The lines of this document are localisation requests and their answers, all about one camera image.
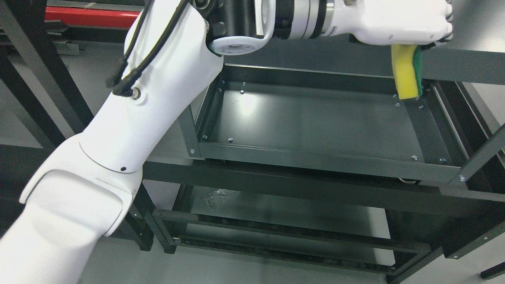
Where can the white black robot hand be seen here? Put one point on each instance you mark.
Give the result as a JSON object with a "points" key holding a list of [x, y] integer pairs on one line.
{"points": [[390, 22]]}

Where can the green yellow sponge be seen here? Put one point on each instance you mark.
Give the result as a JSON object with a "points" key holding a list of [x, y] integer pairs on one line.
{"points": [[406, 62]]}

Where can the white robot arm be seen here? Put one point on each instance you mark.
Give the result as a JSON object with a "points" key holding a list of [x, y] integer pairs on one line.
{"points": [[86, 186]]}

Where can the dark grey shelf cart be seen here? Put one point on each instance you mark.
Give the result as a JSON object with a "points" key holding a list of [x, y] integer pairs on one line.
{"points": [[431, 163]]}

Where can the red metal beam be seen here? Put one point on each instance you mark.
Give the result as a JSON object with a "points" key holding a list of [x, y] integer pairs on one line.
{"points": [[91, 17]]}

